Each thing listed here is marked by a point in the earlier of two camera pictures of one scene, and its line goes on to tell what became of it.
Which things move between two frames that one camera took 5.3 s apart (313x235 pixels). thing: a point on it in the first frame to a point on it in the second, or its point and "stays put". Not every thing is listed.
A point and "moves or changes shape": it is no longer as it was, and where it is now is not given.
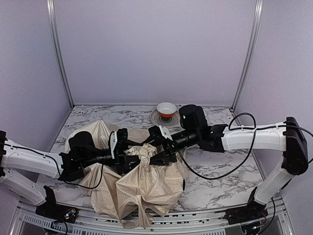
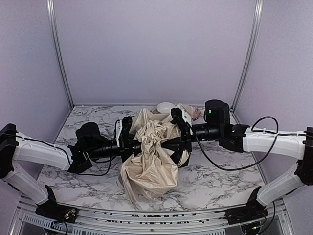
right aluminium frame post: x=258 y=9 stays put
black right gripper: x=165 y=147 to x=185 y=137
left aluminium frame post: x=52 y=14 stays put
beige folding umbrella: x=134 y=197 moves or changes shape
